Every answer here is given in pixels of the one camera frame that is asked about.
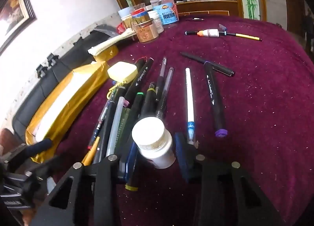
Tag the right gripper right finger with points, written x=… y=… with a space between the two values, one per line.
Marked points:
x=227 y=193

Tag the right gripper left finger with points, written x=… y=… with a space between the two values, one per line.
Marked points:
x=88 y=193

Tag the yellow pencil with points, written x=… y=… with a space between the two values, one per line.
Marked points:
x=90 y=155

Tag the black marker purple cap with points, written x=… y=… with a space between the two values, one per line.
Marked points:
x=216 y=103

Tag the patterned blue pencil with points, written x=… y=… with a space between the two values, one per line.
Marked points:
x=100 y=121

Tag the white pen blue grip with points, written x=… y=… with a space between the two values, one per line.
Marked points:
x=190 y=109

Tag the slim black pen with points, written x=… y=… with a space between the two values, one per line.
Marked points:
x=217 y=67

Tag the clear gel pen black grip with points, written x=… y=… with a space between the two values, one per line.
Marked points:
x=160 y=80

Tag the black marker green band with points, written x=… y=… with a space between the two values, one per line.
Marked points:
x=131 y=119

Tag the translucent white pen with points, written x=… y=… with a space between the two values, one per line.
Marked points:
x=115 y=126

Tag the green pen box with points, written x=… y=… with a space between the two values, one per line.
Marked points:
x=122 y=127

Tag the yellow cardboard box tray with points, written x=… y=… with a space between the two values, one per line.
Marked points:
x=59 y=110

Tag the maroon velvet tablecloth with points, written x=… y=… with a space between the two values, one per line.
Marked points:
x=253 y=101

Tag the black leather sofa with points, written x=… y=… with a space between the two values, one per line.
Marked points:
x=75 y=57

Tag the black marker pink cap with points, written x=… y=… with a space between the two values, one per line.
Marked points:
x=138 y=81

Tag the pale yellow earbud case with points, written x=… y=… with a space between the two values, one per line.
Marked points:
x=122 y=72

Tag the stack of papers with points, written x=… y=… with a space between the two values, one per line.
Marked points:
x=95 y=50

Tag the black marker under case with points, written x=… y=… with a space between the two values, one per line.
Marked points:
x=137 y=66

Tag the black yellow pen on glue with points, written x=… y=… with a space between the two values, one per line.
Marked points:
x=222 y=33

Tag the white glue bottle orange cap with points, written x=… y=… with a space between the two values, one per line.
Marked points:
x=211 y=33

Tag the framed horse painting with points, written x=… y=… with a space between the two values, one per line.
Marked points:
x=16 y=15

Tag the small blue clear cap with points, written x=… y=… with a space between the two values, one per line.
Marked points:
x=222 y=27

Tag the red plastic basket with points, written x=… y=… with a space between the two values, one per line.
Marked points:
x=121 y=28

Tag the amber plastic jar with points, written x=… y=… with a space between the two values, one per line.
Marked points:
x=146 y=31

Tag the white lid jar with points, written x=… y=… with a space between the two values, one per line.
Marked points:
x=125 y=15

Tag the small white bottle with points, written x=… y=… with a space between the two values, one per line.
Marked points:
x=153 y=14

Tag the blue label clear jar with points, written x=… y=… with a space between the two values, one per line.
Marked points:
x=167 y=10

